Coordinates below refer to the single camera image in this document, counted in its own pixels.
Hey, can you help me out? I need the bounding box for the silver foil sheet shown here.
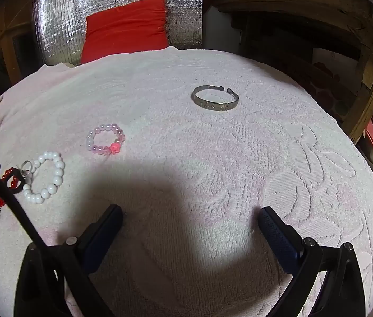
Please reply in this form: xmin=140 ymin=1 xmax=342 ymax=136
xmin=32 ymin=0 xmax=204 ymax=67

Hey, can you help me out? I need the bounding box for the wooden shelf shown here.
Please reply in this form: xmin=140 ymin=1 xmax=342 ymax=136
xmin=213 ymin=0 xmax=373 ymax=146

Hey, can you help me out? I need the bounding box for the red bead bracelet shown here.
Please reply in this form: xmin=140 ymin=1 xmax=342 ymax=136
xmin=0 ymin=168 xmax=22 ymax=208

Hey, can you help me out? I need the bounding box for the white bead bracelet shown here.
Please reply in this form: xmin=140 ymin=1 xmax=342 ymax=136
xmin=23 ymin=151 xmax=65 ymax=204

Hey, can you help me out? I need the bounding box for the silver metal bangle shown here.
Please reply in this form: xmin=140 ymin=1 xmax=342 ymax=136
xmin=192 ymin=85 xmax=240 ymax=114

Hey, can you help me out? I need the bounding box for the black hair tie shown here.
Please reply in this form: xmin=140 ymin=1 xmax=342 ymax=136
xmin=7 ymin=172 xmax=27 ymax=195

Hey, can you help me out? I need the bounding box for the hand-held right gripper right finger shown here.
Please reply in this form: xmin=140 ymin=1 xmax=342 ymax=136
xmin=258 ymin=206 xmax=367 ymax=317

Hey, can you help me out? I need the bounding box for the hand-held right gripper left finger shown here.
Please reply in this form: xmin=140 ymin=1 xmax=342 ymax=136
xmin=14 ymin=204 xmax=123 ymax=317

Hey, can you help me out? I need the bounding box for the pink bead bracelet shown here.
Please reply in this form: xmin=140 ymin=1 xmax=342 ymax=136
xmin=86 ymin=123 xmax=126 ymax=155

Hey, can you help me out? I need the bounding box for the black cable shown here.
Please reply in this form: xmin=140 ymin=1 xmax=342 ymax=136
xmin=0 ymin=158 xmax=114 ymax=317

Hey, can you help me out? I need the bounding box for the red cushion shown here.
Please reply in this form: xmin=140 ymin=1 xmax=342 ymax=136
xmin=80 ymin=0 xmax=170 ymax=65

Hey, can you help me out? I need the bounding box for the silver ring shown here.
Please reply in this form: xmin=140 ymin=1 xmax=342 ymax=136
xmin=20 ymin=159 xmax=39 ymax=184

